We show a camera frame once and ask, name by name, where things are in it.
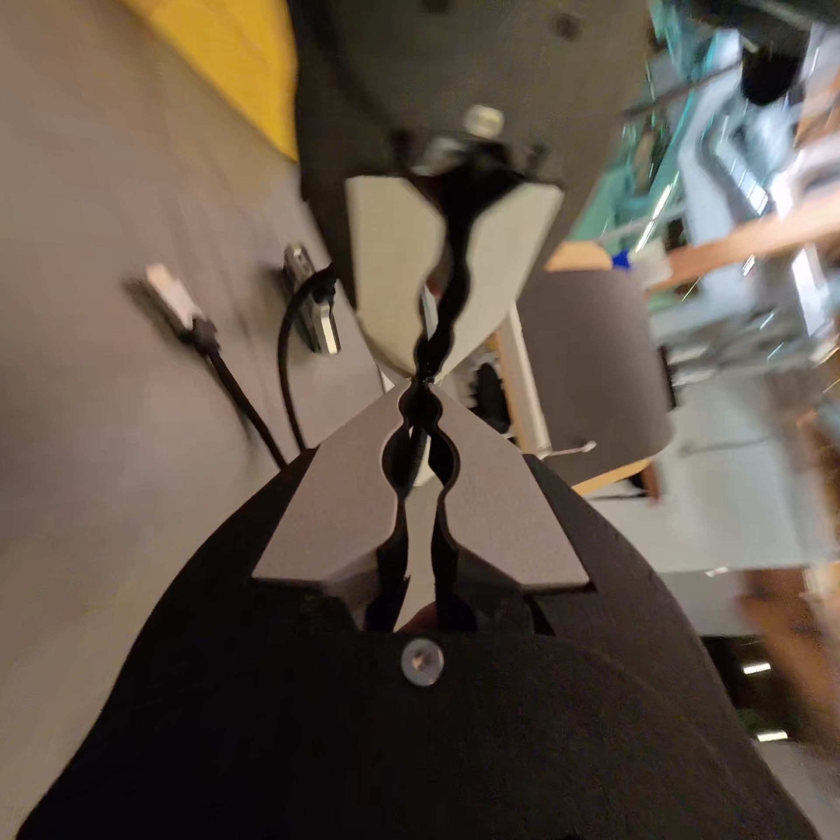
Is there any yellow plastic bin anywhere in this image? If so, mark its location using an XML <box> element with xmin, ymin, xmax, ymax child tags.
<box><xmin>120</xmin><ymin>0</ymin><xmax>301</xmax><ymax>163</ymax></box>

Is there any dark grey hdmi switch box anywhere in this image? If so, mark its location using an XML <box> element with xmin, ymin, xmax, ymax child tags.
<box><xmin>282</xmin><ymin>241</ymin><xmax>343</xmax><ymax>357</ymax></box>

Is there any wooden board with dark panel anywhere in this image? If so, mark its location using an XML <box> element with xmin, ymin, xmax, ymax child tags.
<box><xmin>517</xmin><ymin>239</ymin><xmax>678</xmax><ymax>497</ymax></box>

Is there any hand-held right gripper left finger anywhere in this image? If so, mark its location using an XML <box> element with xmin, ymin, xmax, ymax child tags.
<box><xmin>251</xmin><ymin>382</ymin><xmax>421</xmax><ymax>632</ymax></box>

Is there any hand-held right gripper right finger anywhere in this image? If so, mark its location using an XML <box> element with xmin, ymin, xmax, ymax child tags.
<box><xmin>423</xmin><ymin>384</ymin><xmax>592</xmax><ymax>632</ymax></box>

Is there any black switch cable with plug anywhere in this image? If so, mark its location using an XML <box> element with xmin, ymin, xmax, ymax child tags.
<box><xmin>123</xmin><ymin>261</ymin><xmax>437</xmax><ymax>490</ymax></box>

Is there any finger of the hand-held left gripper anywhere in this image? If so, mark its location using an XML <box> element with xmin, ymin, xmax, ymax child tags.
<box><xmin>430</xmin><ymin>180</ymin><xmax>567</xmax><ymax>382</ymax></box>
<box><xmin>344</xmin><ymin>175</ymin><xmax>455</xmax><ymax>378</ymax></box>

